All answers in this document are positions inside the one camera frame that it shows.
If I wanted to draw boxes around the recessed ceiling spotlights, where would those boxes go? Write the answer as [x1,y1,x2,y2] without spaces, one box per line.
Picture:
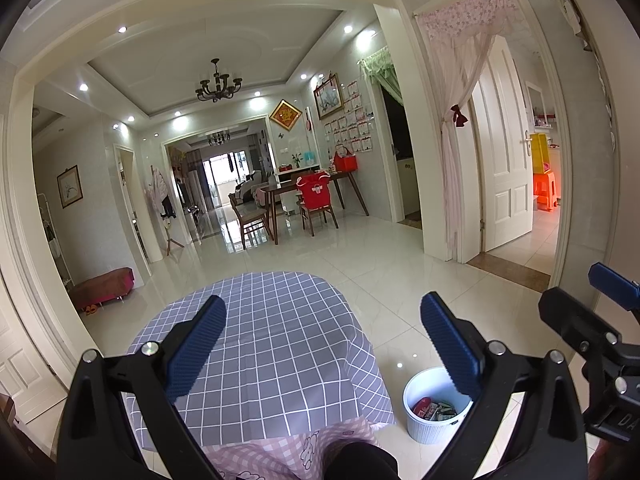
[77,20,356,131]

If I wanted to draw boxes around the dark wooden dining table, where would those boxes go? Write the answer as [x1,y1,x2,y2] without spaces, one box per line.
[260,170,371,246]

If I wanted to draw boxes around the white ribbed plastic bin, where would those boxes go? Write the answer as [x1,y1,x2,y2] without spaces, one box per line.
[402,366,473,446]

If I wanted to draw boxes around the yellow plastic box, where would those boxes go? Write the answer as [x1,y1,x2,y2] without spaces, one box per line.
[531,132,550,175]

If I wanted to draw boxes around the black chandelier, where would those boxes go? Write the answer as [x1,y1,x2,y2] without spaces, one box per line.
[195,58,243,102]

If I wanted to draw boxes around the framed landscape picture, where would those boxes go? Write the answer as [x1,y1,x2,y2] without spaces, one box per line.
[313,73,343,121]

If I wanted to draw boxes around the wall of award certificates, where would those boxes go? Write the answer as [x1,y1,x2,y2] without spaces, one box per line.
[322,79,375,153]

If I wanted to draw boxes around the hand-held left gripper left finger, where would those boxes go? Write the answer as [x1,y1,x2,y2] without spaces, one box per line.
[56,295,227,480]

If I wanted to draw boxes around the wooden dining chair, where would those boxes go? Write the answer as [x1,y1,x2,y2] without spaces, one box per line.
[295,172,340,237]
[229,192,273,251]

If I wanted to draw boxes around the grey sofa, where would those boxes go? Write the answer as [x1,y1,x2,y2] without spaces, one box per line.
[234,170,271,206]

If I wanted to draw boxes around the red chair cover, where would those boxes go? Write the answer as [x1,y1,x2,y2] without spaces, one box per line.
[295,172,332,209]

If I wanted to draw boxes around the green curtain valance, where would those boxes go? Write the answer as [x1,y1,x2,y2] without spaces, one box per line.
[361,46,403,101]

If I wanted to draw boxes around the red basket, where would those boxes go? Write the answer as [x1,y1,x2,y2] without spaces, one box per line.
[332,144,358,172]

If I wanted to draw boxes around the red diamond wall decoration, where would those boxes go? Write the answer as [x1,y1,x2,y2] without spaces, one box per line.
[269,99,302,131]

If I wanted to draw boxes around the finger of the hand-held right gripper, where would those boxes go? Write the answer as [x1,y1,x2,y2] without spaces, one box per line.
[587,262,640,313]
[539,287,623,366]

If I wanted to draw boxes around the dark red upholstered bench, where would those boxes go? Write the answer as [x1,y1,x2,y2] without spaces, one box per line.
[70,267,136,313]

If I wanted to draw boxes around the orange plastic stool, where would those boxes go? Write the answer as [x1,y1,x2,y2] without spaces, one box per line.
[532,172,558,212]

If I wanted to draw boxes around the white panelled door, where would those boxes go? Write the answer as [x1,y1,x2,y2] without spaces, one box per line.
[0,270,68,411]
[472,35,535,253]

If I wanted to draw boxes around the pink cartoon print blanket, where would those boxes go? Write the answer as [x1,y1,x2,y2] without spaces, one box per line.
[202,420,381,480]

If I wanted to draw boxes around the wooden coat rack with clothes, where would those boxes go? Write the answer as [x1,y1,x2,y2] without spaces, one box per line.
[147,165,183,258]

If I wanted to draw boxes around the grey checked tablecloth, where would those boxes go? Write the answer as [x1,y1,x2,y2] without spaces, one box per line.
[125,271,396,453]

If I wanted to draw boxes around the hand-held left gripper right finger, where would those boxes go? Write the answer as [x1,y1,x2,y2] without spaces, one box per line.
[420,292,590,480]

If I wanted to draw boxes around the pink floral door curtain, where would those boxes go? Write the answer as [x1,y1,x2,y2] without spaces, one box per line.
[417,0,521,263]

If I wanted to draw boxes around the framed ink painting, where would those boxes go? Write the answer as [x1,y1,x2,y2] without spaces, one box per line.
[56,165,81,208]

